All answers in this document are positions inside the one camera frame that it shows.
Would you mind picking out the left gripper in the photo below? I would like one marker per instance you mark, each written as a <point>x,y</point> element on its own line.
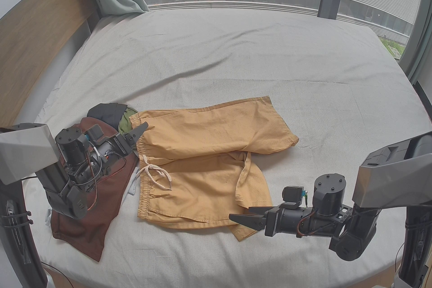
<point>114,148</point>

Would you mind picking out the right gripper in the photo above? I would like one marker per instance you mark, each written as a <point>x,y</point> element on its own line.
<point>290,222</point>

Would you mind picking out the tan shorts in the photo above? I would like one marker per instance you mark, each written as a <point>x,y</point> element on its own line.
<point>202,138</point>

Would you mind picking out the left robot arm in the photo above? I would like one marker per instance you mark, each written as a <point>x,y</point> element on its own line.
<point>67,148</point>

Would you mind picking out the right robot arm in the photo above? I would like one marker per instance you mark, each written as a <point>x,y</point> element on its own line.
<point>388,178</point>

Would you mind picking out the bed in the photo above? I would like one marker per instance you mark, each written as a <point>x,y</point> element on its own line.
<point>236,60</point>

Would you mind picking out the green garment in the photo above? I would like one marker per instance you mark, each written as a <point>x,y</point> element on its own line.
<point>125,123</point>

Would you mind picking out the black garment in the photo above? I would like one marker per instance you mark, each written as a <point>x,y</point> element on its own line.
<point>106,114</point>

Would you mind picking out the white garment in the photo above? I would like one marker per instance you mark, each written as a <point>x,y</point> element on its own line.
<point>131,190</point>

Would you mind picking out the brown garment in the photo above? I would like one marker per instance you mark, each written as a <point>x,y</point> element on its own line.
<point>87,229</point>

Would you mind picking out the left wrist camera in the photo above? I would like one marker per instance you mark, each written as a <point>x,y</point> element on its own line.
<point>96,133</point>

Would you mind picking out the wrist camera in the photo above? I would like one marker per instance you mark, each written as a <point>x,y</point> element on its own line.
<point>292,194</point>
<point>96,133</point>

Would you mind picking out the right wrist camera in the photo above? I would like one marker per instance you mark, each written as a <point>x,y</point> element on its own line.
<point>292,194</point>

